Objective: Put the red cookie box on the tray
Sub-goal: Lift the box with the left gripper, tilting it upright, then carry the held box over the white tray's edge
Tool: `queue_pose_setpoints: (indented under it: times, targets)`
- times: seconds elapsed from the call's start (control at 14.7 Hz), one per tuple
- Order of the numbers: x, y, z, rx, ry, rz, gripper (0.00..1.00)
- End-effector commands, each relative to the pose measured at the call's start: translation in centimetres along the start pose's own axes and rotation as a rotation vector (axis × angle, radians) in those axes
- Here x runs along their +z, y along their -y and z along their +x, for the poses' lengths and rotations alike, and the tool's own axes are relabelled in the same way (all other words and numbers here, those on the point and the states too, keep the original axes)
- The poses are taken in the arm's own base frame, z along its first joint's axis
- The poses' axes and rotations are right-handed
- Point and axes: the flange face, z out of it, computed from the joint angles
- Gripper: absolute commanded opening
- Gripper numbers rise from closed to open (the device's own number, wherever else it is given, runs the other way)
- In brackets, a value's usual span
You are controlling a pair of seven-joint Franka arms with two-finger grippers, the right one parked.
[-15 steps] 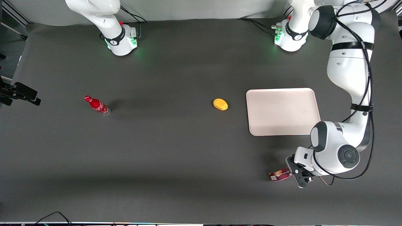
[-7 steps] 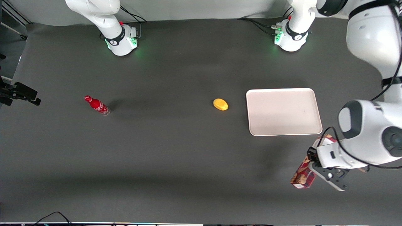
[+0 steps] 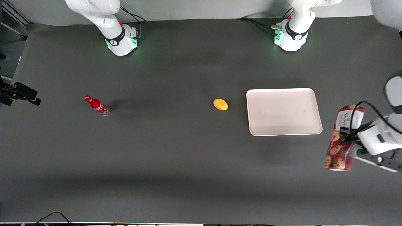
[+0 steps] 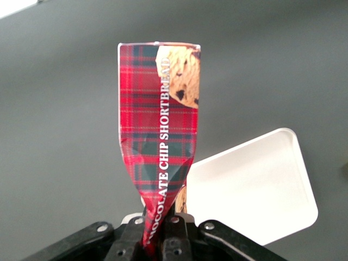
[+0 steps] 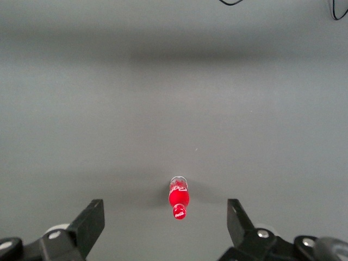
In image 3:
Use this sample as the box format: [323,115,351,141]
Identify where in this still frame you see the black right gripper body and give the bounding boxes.
[0,77,14,106]

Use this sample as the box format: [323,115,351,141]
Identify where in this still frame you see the red cookie box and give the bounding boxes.
[324,105,366,172]

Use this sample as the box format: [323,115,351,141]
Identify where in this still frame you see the beige rectangular tray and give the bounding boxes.
[246,88,323,136]

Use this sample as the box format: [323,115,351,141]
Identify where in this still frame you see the red cola bottle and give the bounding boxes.
[84,95,111,116]

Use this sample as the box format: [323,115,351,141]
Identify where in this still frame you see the yellow lemon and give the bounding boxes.
[213,98,229,111]

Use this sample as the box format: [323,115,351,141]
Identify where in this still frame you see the grey aluminium frame bar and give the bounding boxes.
[0,0,33,40]

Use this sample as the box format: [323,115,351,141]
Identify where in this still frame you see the thin black cable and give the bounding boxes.
[31,211,73,226]

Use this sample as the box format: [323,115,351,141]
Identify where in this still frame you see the black arm base cables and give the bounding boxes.
[100,5,148,40]
[237,9,294,35]

